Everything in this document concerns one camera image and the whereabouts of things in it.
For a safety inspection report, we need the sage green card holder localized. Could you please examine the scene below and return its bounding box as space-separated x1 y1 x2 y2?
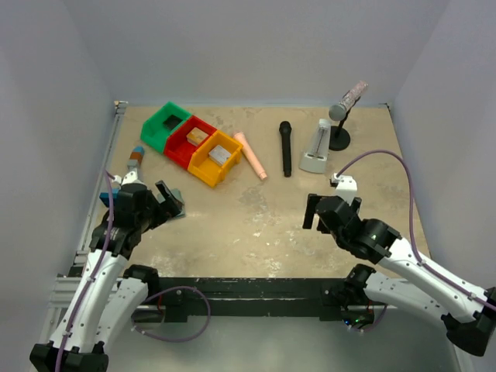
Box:
171 188 185 219

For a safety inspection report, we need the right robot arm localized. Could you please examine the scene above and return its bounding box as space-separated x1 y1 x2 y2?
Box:
303 194 495 357

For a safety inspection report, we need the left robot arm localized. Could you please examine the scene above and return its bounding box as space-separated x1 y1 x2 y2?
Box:
29 181 185 371

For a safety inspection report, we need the toy block hammer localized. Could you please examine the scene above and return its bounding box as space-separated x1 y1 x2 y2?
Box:
107 146 145 200

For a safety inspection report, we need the grey metronome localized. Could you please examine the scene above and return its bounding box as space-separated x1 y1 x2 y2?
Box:
299 119 332 174

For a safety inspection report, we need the green plastic bin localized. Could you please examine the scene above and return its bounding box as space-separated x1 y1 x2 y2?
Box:
140 102 192 153

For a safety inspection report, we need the block in red bin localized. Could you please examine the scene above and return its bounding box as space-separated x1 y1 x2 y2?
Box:
186 127 208 146

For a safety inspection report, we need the yellow plastic bin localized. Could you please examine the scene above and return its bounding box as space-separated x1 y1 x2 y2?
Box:
188 130 243 188

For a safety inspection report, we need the black microphone stand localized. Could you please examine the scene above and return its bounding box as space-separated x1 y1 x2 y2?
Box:
329 103 350 151

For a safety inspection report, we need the block in yellow bin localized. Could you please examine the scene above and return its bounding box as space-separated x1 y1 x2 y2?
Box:
208 145 231 167

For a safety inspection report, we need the black microphone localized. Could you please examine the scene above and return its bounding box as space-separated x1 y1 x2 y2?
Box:
279 121 292 177

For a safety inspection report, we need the pink microphone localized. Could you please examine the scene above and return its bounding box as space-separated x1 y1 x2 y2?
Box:
233 132 267 181

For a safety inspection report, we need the glitter microphone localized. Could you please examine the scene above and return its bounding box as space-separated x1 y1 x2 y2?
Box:
329 81 369 122

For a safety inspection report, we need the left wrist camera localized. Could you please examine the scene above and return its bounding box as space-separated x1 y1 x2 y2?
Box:
111 167 143 189

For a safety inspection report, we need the aluminium frame rail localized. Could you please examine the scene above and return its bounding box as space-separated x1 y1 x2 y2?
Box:
67 101 129 277

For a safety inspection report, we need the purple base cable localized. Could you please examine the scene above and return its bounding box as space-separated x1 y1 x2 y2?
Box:
130 285 212 343

